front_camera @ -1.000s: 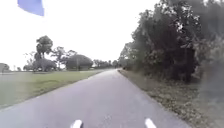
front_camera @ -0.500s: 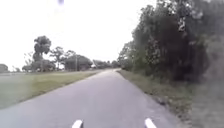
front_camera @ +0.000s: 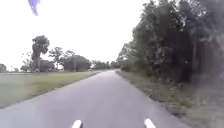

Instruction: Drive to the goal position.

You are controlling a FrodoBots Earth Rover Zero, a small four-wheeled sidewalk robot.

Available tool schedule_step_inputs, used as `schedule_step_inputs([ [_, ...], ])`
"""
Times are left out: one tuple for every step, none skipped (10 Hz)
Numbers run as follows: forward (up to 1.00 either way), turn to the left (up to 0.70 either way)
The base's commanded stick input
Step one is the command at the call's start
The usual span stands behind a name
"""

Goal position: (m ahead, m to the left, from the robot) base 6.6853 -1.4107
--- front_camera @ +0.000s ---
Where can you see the grey asphalt road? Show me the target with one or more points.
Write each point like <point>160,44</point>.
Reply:
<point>103,96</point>

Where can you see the group of distant trees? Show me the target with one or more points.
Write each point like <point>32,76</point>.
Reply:
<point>75,62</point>

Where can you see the row of dark trees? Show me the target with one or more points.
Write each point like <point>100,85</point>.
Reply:
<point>173,40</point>

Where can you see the robot's own part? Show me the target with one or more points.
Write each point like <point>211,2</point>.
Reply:
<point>76,124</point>
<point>149,123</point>

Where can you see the tall tree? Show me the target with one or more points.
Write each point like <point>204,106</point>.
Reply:
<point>39,50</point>

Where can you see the grass verge with leaves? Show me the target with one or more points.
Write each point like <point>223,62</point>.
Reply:
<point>180,96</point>

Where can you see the grass field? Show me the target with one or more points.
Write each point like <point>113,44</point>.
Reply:
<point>30,85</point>

